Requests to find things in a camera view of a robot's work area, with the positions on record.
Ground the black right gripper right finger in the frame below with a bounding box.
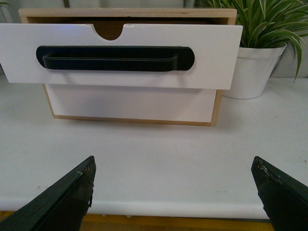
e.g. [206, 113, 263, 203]
[251, 156, 308, 231]

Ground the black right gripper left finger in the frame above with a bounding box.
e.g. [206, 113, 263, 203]
[0, 156, 96, 231]

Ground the white drawer with black handle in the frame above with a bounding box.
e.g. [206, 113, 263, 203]
[0, 24, 242, 90]

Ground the white lower drawer front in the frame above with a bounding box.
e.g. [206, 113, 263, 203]
[43, 84, 221, 126]

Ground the wooden drawer cabinet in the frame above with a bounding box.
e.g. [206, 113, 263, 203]
[18, 8, 238, 128]

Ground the white plant pot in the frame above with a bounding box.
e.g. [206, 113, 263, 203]
[223, 46, 286, 100]

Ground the green striped spider plant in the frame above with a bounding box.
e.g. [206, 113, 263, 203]
[205, 0, 308, 78]

